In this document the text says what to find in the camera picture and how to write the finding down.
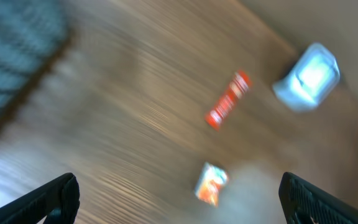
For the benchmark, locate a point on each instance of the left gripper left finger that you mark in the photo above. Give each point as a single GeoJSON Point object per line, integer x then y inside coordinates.
{"type": "Point", "coordinates": [57, 201]}

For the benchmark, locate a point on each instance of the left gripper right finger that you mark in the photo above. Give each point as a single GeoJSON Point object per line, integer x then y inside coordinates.
{"type": "Point", "coordinates": [303, 202]}

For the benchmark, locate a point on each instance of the orange juice carton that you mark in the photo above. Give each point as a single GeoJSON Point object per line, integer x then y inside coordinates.
{"type": "Point", "coordinates": [211, 181]}

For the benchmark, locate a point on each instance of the red coffee stick sachet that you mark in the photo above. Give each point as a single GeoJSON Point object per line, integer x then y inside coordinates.
{"type": "Point", "coordinates": [237, 88]}

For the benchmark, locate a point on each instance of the white barcode scanner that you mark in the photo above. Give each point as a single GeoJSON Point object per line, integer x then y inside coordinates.
{"type": "Point", "coordinates": [310, 81]}

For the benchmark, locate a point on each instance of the grey plastic shopping basket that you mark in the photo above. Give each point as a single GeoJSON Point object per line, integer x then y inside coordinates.
{"type": "Point", "coordinates": [31, 33]}

